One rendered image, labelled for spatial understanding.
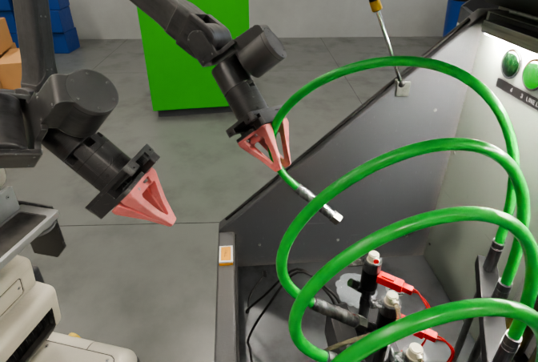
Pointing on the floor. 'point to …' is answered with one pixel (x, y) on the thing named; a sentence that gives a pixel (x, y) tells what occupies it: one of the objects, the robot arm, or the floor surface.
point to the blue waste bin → (455, 10)
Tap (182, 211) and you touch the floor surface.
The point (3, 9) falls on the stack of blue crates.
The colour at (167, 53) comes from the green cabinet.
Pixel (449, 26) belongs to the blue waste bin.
